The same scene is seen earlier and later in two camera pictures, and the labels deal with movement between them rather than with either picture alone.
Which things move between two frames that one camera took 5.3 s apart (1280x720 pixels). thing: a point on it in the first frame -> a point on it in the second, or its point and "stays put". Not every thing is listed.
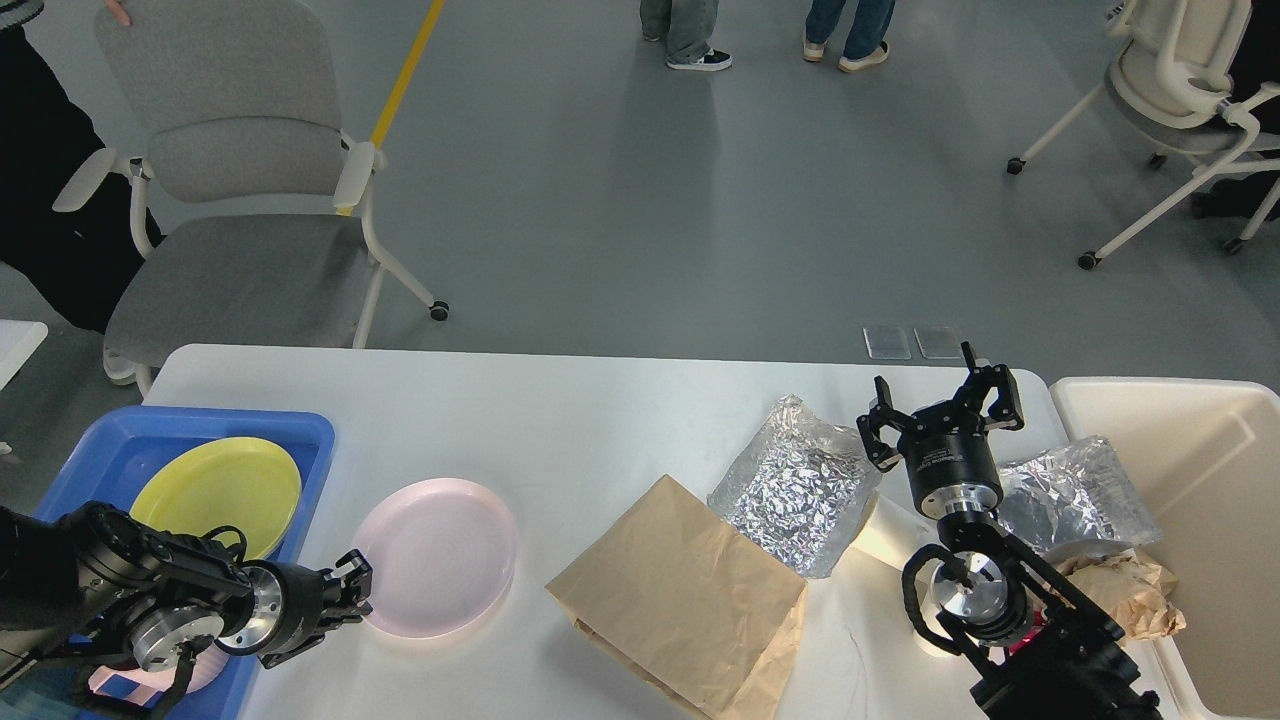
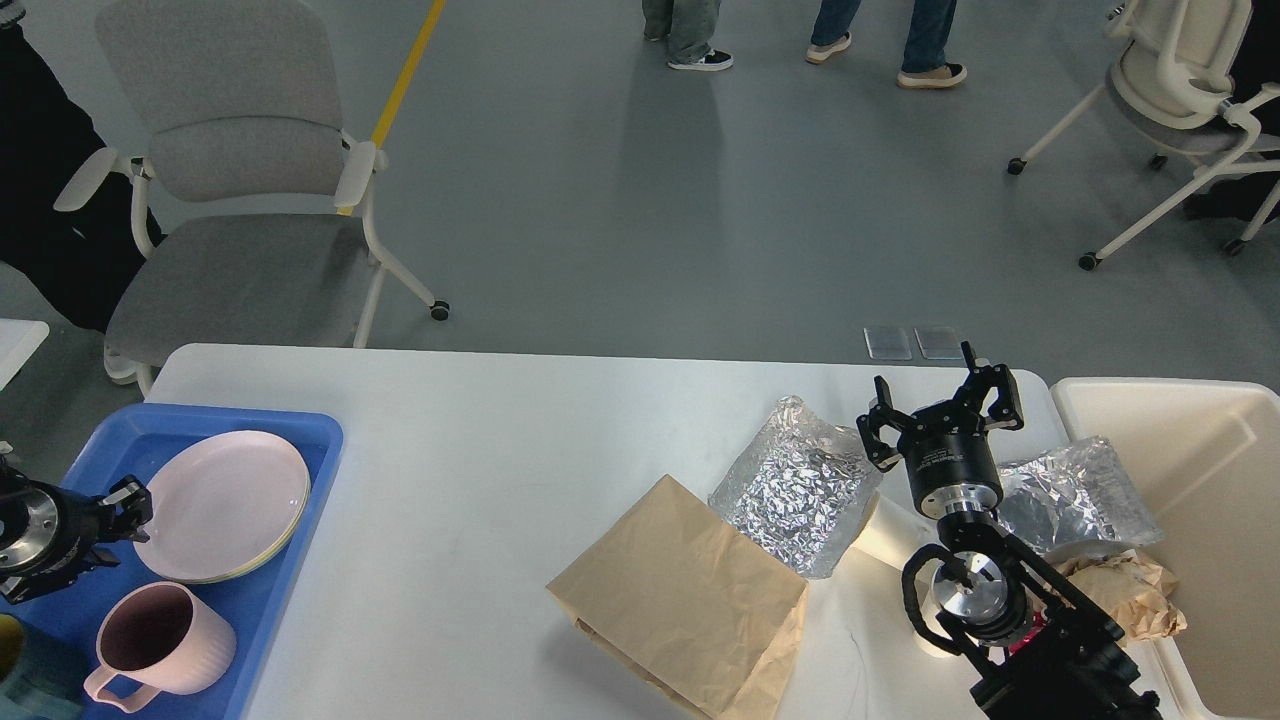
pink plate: (442, 553) -> (225, 506)
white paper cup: (925, 572) stays put
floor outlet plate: (888, 342) stays put
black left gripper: (289, 603) -> (43, 529)
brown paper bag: (668, 592) stays put
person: (83, 261) stays put
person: (866, 45) -> (924, 65)
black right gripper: (946, 450) stays put
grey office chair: (248, 204) stays put
